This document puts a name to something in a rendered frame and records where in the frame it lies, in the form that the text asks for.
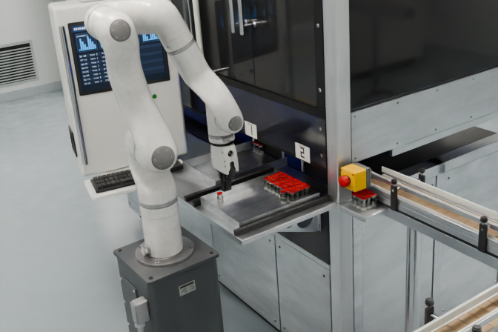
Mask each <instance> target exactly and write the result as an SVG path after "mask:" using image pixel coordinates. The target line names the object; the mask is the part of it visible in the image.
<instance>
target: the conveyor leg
mask: <svg viewBox="0 0 498 332"><path fill-rule="evenodd" d="M421 242H422V234H421V233H420V232H418V231H416V230H414V229H412V228H410V227H407V243H406V282H405V332H413V331H415V330H416V329H418V328H419V295H420V268H421Z"/></svg>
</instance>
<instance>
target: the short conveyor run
mask: <svg viewBox="0 0 498 332"><path fill-rule="evenodd" d="M382 172H384V173H385V174H382V175H379V174H378V173H374V172H373V171H371V177H372V178H373V179H372V180H371V186H370V187H367V188H366V189H367V190H370V191H372V193H376V202H377V203H379V204H381V205H384V206H386V207H387V208H389V213H387V214H385V216H387V217H389V218H391V219H393V220H395V221H397V222H399V223H401V224H403V225H405V226H407V227H410V228H412V229H414V230H416V231H418V232H420V233H422V234H424V235H426V236H428V237H430V238H432V239H435V240H437V241H438V242H441V243H442V244H444V245H447V246H448V247H450V248H453V249H454V250H458V251H459V252H461V253H464V254H465V255H467V256H469V257H471V258H473V259H475V260H477V261H479V262H482V263H484V264H486V265H488V266H490V267H492V268H494V269H496V270H498V212H496V211H494V210H491V209H488V208H486V207H483V206H481V205H478V204H476V203H473V202H471V201H468V200H467V199H463V198H461V197H459V196H456V195H453V194H452V193H449V192H446V191H444V190H441V189H439V188H437V187H434V186H431V185H428V184H426V183H425V175H423V173H424V172H425V168H423V167H421V168H420V169H419V172H420V174H419V178H418V179H414V178H411V177H410V176H406V175H404V174H402V173H399V172H396V171H395V170H391V169H389V168H387V167H384V166H382Z"/></svg>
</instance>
